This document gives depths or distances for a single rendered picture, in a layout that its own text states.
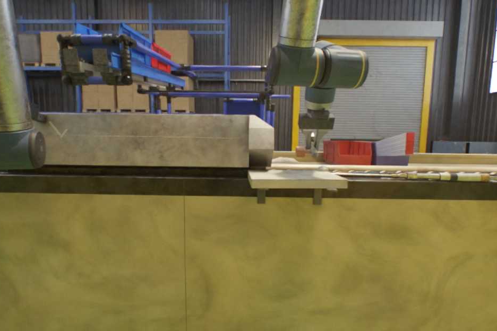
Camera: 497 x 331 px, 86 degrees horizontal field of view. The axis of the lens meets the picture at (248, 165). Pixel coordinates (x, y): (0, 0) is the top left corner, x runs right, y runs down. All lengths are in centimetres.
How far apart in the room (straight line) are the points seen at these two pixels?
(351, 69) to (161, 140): 68
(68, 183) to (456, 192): 145
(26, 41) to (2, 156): 1236
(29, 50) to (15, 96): 1223
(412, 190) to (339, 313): 55
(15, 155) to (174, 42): 1003
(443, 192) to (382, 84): 1147
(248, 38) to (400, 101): 666
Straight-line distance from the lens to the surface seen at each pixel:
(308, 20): 78
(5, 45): 87
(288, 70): 78
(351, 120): 1202
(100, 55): 105
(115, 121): 114
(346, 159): 157
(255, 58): 1181
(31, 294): 148
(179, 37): 1078
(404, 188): 116
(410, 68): 1322
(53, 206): 128
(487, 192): 134
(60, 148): 124
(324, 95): 102
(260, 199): 102
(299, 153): 110
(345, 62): 84
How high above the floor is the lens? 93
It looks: 7 degrees down
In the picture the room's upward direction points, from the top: 1 degrees clockwise
